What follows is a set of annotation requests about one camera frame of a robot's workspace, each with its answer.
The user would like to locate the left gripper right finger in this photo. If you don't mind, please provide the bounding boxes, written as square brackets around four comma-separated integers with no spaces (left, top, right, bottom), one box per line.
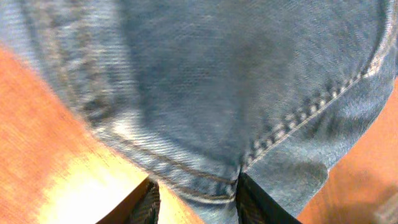
[236,174,301,224]

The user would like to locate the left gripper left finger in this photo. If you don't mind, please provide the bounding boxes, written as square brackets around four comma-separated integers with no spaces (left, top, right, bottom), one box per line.
[96,178,160,224]

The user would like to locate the dark blue jeans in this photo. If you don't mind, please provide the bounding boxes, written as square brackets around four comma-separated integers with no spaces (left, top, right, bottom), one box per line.
[1,0,397,223]

